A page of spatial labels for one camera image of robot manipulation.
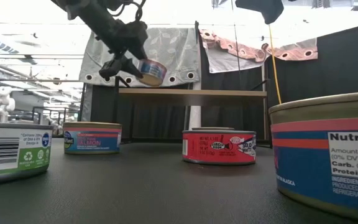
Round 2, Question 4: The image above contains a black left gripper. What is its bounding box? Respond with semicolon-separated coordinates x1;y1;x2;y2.
95;19;150;80

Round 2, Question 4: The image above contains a blue salmon can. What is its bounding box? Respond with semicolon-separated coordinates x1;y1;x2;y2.
136;58;168;88
268;90;358;222
63;121;123;156

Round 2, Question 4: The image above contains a red tuna can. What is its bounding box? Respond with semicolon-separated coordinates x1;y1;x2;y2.
181;129;257;166

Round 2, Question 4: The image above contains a grey leaf pattern curtain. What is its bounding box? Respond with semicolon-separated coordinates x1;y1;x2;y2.
78;27;202;88

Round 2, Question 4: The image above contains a black curtain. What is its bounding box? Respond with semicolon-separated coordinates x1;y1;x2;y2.
82;21;358;147

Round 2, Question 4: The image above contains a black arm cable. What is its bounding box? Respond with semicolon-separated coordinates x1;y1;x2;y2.
109;0;147;22

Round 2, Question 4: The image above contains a yellow cable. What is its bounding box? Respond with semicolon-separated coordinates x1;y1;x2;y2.
267;24;283;105

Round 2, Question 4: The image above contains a wooden shelf black metal frame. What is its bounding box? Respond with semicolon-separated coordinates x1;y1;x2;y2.
112;76;273;149

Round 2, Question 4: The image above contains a white vertical post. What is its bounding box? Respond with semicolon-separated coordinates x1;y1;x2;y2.
188;81;203;131

